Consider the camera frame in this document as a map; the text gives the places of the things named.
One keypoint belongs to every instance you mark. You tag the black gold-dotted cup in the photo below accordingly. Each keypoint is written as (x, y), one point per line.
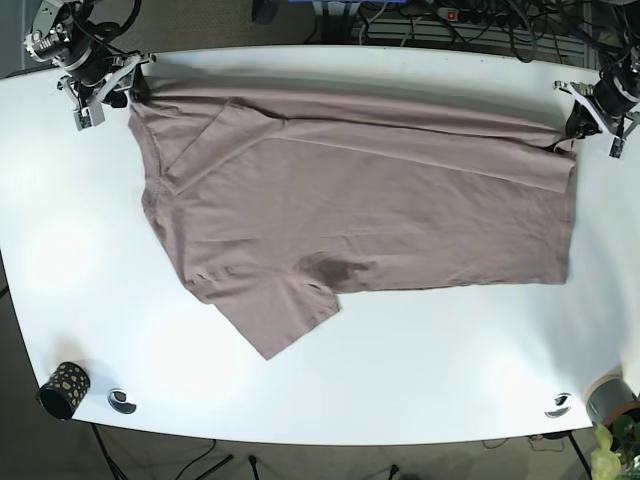
(65, 389)

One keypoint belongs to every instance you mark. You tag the dusty pink garment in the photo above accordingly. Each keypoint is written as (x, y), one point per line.
(271, 202)

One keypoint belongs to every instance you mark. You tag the green potted plant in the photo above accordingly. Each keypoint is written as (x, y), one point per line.
(616, 456)

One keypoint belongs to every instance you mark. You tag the silver table grommet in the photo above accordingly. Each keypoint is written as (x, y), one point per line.
(120, 402)
(559, 406)

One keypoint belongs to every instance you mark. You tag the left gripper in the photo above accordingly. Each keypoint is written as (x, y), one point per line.
(604, 108)

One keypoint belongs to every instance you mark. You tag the left silver table grommet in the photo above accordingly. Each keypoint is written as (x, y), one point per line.
(120, 402)

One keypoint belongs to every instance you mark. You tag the grey flower pot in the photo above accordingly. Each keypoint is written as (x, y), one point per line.
(609, 398)

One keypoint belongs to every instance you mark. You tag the right silver table grommet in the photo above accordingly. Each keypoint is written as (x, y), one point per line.
(559, 406)

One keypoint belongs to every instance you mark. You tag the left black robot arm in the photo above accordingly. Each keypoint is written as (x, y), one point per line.
(610, 30)

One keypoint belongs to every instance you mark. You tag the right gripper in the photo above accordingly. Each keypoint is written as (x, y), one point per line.
(123, 81)

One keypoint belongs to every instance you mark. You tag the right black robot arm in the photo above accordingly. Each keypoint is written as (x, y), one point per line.
(96, 72)

